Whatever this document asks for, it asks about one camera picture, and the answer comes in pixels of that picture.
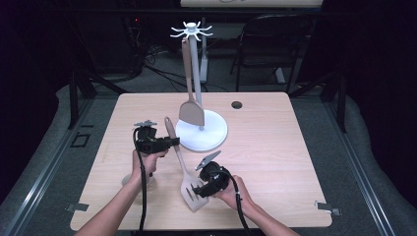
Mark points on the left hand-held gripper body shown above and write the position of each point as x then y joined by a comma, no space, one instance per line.
147,142

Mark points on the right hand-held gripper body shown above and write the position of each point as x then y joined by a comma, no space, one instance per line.
214,180

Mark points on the person's right hand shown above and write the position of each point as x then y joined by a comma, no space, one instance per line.
234,195

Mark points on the black metal stand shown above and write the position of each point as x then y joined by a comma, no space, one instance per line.
342,105
73,98

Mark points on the black equipment tower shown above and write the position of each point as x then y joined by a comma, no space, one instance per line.
134,39

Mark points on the person's left hand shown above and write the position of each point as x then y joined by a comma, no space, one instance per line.
146,164

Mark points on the black folding chair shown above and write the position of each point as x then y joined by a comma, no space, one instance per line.
272,55

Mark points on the white utensil rack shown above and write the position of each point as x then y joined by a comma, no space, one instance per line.
209,137

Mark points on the beige slotted spatula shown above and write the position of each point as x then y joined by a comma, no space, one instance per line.
188,178

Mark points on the grey metal bracket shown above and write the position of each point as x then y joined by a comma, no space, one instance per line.
77,207
327,208

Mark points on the beige solid spatula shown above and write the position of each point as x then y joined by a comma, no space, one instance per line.
191,113

